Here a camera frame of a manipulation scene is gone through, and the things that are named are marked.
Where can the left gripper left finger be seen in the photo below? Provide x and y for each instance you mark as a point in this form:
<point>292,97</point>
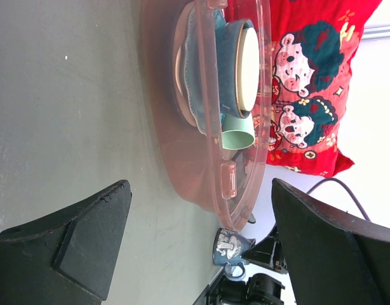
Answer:
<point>68,256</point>

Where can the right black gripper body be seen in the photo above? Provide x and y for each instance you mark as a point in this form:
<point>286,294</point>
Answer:
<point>268,253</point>

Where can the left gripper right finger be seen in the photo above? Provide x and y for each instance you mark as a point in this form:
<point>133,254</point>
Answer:
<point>333,257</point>

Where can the blue speckled ceramic cup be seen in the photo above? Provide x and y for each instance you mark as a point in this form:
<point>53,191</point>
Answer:
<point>228,248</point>

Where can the pale green cup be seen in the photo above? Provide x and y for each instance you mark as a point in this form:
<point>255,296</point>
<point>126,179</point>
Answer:
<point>237,133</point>

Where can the teal scalloped ceramic plate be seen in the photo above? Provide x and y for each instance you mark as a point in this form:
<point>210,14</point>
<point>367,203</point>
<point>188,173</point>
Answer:
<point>200,70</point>

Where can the white ceramic bowl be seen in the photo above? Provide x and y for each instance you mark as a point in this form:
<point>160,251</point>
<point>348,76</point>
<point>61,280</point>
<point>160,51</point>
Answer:
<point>248,68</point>

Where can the cream white ceramic plate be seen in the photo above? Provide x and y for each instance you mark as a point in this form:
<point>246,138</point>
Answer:
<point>178,60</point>

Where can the dark blue ceramic bowl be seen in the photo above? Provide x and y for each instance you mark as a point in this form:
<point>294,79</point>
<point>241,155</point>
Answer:
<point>228,42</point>

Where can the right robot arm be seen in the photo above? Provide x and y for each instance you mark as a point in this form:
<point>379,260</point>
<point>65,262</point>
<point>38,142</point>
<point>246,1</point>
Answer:
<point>259,289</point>

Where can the pink translucent plastic bin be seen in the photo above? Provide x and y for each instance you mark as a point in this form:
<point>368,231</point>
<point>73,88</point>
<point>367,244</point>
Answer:
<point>201,171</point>

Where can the red cartoon print pillow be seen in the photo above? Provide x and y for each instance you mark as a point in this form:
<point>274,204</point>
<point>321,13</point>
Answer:
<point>313,43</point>

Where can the right aluminium corner post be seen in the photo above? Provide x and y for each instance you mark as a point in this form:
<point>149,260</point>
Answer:
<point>376,33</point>

